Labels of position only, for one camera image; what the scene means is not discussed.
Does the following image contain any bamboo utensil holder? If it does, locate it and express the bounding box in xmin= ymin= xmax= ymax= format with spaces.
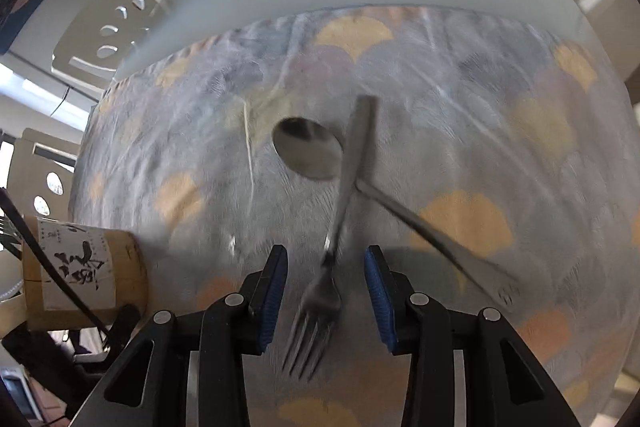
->
xmin=0 ymin=216 xmax=150 ymax=338

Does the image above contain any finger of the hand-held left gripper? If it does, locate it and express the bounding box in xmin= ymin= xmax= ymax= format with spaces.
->
xmin=102 ymin=303 xmax=142 ymax=349

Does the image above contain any metal fork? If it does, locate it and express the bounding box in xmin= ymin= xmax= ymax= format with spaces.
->
xmin=280 ymin=94 xmax=378 ymax=383

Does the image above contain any metal spoon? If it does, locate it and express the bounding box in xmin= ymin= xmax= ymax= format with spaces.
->
xmin=271 ymin=117 xmax=521 ymax=308

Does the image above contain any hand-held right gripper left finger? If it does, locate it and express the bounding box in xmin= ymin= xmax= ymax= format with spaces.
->
xmin=75 ymin=244 xmax=290 ymax=427

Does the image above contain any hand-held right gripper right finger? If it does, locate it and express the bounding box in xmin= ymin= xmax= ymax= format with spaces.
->
xmin=363 ymin=245 xmax=581 ymax=427

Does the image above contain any leaf patterned tablecloth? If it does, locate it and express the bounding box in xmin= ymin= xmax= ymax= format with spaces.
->
xmin=67 ymin=4 xmax=640 ymax=427

